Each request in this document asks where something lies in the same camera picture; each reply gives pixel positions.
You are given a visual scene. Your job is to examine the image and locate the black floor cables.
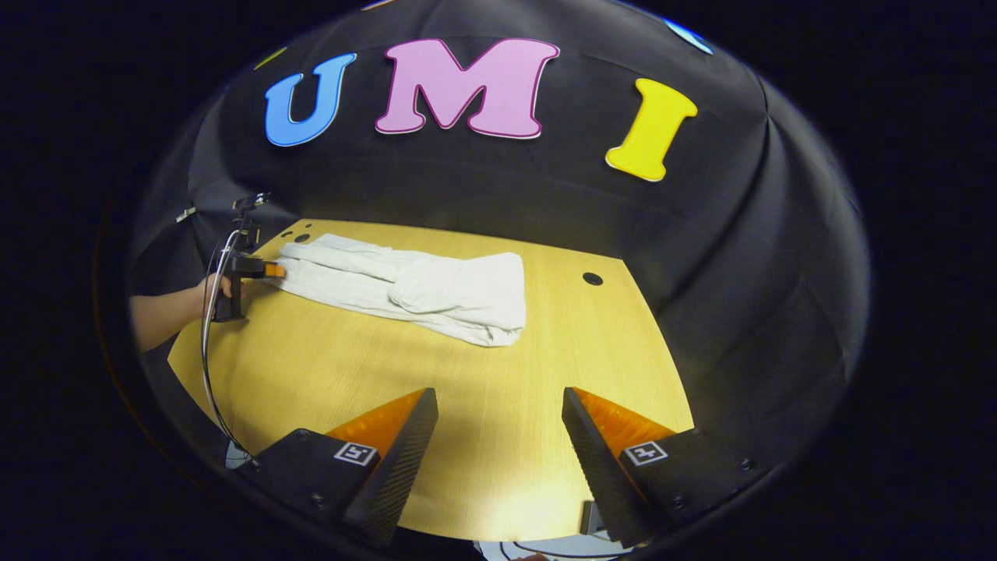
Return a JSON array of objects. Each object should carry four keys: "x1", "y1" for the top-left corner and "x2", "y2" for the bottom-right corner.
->
[{"x1": 498, "y1": 539, "x2": 601, "y2": 560}]

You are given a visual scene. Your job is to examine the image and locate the white jeans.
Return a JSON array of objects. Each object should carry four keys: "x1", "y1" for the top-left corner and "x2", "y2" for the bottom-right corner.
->
[{"x1": 269, "y1": 233, "x2": 527, "y2": 348}]

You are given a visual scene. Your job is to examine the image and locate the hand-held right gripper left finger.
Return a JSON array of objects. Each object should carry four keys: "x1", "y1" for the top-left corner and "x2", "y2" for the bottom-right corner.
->
[{"x1": 238, "y1": 387, "x2": 439, "y2": 546}]

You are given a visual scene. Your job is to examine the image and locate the black backdrop cloth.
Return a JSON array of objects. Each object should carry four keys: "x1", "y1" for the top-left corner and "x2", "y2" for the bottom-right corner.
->
[{"x1": 129, "y1": 0, "x2": 872, "y2": 499}]

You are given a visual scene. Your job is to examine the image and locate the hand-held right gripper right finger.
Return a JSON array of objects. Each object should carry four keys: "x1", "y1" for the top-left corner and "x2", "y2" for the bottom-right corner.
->
[{"x1": 562, "y1": 386, "x2": 780, "y2": 549}]

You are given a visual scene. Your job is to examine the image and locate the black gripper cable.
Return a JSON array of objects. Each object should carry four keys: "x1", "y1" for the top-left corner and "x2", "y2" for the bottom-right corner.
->
[{"x1": 200, "y1": 230, "x2": 254, "y2": 459}]

